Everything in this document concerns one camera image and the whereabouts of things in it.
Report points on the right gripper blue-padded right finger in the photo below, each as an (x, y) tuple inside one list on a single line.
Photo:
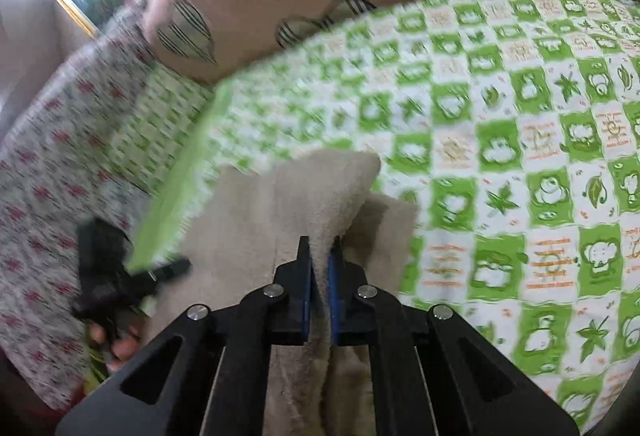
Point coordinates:
[(432, 372)]

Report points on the beige knit sweater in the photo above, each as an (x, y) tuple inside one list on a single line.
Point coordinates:
[(251, 225)]

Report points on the person's left hand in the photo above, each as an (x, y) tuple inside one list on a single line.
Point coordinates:
[(123, 347)]

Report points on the red floral white quilt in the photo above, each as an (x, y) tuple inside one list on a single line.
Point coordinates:
[(53, 178)]

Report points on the green white patterned bed sheet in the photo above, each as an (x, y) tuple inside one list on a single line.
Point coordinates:
[(512, 125)]

